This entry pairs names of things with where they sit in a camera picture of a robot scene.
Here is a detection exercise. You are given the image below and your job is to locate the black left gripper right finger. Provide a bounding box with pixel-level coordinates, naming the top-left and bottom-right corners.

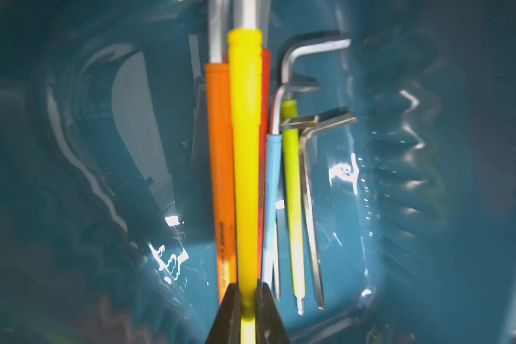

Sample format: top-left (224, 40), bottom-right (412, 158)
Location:
top-left (255, 279), bottom-right (291, 344)

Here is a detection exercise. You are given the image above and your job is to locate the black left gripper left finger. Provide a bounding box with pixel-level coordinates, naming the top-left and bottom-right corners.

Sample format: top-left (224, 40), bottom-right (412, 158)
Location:
top-left (206, 283), bottom-right (242, 344)

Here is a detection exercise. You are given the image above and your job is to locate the blue sleeved hex key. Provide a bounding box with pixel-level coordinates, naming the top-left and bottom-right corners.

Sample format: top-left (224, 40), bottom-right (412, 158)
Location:
top-left (262, 82), bottom-right (320, 299)

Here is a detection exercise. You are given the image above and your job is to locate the green sleeved hex key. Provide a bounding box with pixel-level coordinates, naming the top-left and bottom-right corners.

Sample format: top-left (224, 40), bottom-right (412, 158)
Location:
top-left (281, 100), bottom-right (317, 315)

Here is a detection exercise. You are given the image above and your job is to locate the orange sleeved hex key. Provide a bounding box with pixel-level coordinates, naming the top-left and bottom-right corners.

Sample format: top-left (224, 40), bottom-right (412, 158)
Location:
top-left (206, 0), bottom-right (237, 300)

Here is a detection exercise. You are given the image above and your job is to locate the red sleeved hex key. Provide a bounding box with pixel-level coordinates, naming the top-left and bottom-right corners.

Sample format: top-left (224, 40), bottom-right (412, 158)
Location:
top-left (258, 48), bottom-right (271, 282)

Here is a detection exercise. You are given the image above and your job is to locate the yellow sleeved hex key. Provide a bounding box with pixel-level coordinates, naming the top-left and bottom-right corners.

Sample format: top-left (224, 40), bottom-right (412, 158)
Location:
top-left (228, 1), bottom-right (262, 343)

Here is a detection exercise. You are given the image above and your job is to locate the large bare steel hex key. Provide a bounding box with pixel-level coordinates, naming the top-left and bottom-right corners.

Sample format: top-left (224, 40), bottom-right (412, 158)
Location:
top-left (273, 34), bottom-right (353, 302)

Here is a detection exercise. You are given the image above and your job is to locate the teal plastic storage tray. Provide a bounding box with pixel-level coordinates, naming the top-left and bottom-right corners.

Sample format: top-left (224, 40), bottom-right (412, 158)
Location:
top-left (0, 1), bottom-right (516, 343)

